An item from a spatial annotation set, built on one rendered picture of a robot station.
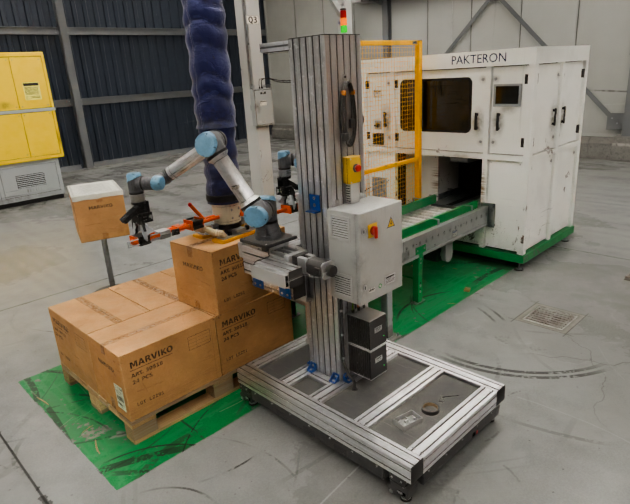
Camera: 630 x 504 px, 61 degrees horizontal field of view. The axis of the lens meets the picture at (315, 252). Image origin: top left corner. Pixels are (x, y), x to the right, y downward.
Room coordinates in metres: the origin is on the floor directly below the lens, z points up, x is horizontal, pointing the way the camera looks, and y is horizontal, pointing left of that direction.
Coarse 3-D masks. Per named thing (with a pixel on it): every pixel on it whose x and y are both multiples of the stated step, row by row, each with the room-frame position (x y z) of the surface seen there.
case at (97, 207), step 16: (80, 192) 4.48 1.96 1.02; (96, 192) 4.44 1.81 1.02; (112, 192) 4.45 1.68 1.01; (80, 208) 4.33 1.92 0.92; (96, 208) 4.38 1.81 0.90; (112, 208) 4.44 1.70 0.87; (80, 224) 4.32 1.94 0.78; (96, 224) 4.37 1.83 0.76; (112, 224) 4.43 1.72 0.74; (80, 240) 4.37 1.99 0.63; (96, 240) 4.36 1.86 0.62
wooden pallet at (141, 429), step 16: (64, 368) 3.11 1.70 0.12; (208, 384) 2.77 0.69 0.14; (224, 384) 2.85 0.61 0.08; (96, 400) 2.76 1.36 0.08; (176, 400) 2.62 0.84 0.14; (192, 400) 2.79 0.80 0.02; (208, 400) 2.78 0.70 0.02; (144, 416) 2.48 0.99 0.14; (176, 416) 2.64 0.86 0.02; (128, 432) 2.47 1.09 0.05; (144, 432) 2.47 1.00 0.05
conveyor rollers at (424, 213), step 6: (420, 210) 4.99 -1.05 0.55; (426, 210) 4.96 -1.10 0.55; (432, 210) 4.98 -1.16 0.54; (438, 210) 4.94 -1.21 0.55; (444, 210) 4.91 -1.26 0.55; (402, 216) 4.81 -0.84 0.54; (408, 216) 4.78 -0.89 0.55; (414, 216) 4.81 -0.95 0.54; (420, 216) 4.77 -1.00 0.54; (426, 216) 4.74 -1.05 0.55; (432, 216) 4.77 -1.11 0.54; (402, 222) 4.60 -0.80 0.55; (408, 222) 4.64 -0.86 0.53; (414, 222) 4.60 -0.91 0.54; (402, 228) 4.47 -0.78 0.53
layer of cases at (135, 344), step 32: (128, 288) 3.39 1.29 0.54; (160, 288) 3.35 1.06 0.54; (64, 320) 2.95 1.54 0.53; (96, 320) 2.90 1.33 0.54; (128, 320) 2.87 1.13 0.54; (160, 320) 2.84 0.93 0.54; (192, 320) 2.81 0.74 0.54; (224, 320) 2.89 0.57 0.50; (256, 320) 3.05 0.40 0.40; (288, 320) 3.24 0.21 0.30; (64, 352) 3.06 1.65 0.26; (96, 352) 2.64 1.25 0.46; (128, 352) 2.47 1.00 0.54; (160, 352) 2.59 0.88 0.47; (192, 352) 2.72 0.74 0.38; (224, 352) 2.87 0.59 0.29; (256, 352) 3.04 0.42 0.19; (96, 384) 2.73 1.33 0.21; (128, 384) 2.45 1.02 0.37; (160, 384) 2.57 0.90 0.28; (192, 384) 2.70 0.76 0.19; (128, 416) 2.45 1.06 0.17
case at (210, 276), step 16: (176, 240) 3.12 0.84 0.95; (192, 240) 3.10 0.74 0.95; (208, 240) 3.08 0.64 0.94; (176, 256) 3.08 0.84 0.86; (192, 256) 2.96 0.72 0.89; (208, 256) 2.86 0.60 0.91; (224, 256) 2.91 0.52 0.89; (176, 272) 3.09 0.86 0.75; (192, 272) 2.98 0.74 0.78; (208, 272) 2.87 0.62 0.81; (224, 272) 2.90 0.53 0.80; (240, 272) 2.99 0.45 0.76; (192, 288) 3.00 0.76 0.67; (208, 288) 2.89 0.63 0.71; (224, 288) 2.89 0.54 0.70; (240, 288) 2.98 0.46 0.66; (256, 288) 3.07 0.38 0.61; (192, 304) 3.01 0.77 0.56; (208, 304) 2.90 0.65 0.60; (224, 304) 2.88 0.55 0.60; (240, 304) 2.97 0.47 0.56
